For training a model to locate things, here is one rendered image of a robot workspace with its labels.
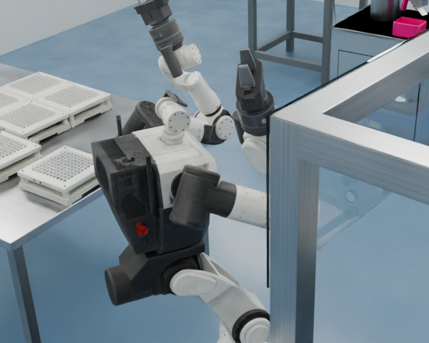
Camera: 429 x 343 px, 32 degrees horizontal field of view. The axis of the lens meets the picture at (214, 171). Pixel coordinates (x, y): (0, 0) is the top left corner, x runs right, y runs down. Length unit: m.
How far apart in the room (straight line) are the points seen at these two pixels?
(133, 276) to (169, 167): 0.38
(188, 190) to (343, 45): 2.91
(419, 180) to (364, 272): 2.65
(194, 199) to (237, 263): 1.92
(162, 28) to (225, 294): 0.82
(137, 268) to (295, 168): 1.04
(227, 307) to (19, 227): 0.76
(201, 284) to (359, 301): 1.43
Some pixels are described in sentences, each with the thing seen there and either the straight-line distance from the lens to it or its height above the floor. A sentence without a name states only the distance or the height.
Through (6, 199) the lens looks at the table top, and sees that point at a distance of 2.78.
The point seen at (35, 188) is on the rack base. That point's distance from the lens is 2.76.
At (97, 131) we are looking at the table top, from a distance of 3.19.
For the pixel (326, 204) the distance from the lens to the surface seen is 1.43.
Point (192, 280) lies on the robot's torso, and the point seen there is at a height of 0.87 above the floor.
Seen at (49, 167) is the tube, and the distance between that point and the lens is 2.77.
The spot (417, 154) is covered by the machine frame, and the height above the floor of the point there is 1.70.
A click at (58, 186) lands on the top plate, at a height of 0.92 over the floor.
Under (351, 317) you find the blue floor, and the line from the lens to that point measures 3.44.
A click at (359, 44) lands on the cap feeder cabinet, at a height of 0.68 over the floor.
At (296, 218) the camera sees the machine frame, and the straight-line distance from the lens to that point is 1.24.
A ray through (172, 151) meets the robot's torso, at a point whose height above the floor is 1.28.
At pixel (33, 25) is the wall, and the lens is 7.05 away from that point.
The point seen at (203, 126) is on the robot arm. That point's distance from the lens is 2.36.
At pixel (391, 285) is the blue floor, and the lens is 3.65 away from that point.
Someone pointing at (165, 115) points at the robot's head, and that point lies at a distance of 1.98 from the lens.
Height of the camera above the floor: 2.20
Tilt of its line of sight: 29 degrees down
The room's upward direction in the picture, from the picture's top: 2 degrees counter-clockwise
